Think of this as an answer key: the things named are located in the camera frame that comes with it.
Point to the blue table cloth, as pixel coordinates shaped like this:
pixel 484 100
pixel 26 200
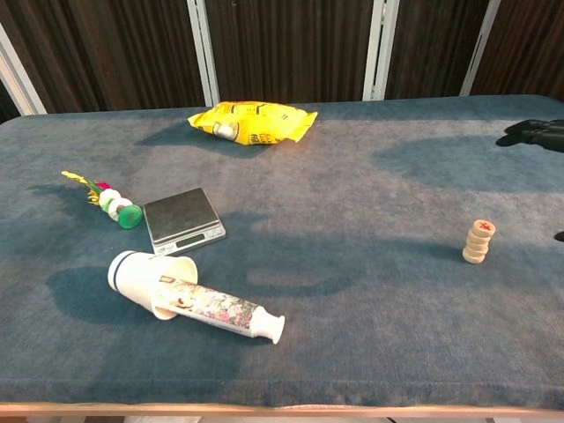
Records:
pixel 308 176

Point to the yellow snack bag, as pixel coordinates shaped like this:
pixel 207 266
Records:
pixel 264 123

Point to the floral toothpaste tube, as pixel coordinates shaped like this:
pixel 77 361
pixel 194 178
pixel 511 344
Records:
pixel 220 308

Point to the white cup dark stripe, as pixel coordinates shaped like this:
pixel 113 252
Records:
pixel 132 275

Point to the black-lettered wooden chess piece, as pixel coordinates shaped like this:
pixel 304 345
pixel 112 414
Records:
pixel 474 258
pixel 475 250
pixel 477 243

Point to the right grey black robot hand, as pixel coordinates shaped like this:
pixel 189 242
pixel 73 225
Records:
pixel 537 132

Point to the silver digital kitchen scale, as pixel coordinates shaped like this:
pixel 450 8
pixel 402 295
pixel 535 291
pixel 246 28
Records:
pixel 180 216

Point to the white metal partition post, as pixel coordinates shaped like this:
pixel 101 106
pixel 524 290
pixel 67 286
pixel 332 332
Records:
pixel 480 48
pixel 379 48
pixel 17 83
pixel 203 53

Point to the red-lettered wooden chess piece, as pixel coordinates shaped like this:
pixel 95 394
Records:
pixel 484 227
pixel 479 238

